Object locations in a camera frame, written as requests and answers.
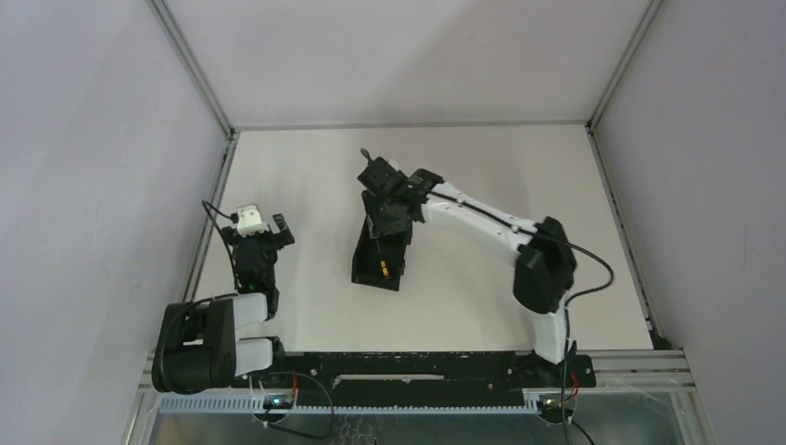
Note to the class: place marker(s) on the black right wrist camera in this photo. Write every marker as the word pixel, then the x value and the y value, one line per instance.
pixel 379 177

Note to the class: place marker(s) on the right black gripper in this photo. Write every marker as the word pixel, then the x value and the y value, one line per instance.
pixel 379 224

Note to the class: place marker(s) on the aluminium frame rail right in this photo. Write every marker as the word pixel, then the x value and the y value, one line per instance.
pixel 630 50

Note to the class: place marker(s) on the black plastic bin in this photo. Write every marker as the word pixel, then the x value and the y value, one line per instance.
pixel 365 268

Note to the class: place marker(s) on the right green circuit board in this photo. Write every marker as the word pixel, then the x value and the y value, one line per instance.
pixel 555 403

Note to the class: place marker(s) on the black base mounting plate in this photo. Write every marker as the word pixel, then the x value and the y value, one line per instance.
pixel 423 380

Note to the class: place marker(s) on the black yellow handled screwdriver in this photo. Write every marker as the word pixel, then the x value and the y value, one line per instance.
pixel 382 260

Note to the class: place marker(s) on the aluminium frame rail back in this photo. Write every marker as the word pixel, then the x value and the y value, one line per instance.
pixel 415 124

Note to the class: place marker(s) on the aluminium frame rail left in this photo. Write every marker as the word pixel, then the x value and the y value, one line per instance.
pixel 162 12

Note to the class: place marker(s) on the green circuit board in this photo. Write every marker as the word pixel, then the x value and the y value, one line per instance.
pixel 555 403
pixel 277 402

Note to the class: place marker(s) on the left green circuit board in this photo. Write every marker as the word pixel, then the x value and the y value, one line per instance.
pixel 277 402

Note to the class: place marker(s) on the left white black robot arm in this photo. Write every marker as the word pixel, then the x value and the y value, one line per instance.
pixel 198 348

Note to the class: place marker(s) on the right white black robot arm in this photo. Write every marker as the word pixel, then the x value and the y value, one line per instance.
pixel 543 263

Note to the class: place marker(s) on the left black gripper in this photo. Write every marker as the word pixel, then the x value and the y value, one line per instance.
pixel 260 239

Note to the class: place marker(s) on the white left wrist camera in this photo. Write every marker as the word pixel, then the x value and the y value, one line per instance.
pixel 249 221

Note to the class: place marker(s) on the aluminium frame rail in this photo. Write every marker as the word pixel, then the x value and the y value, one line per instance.
pixel 630 50
pixel 162 12
pixel 415 124

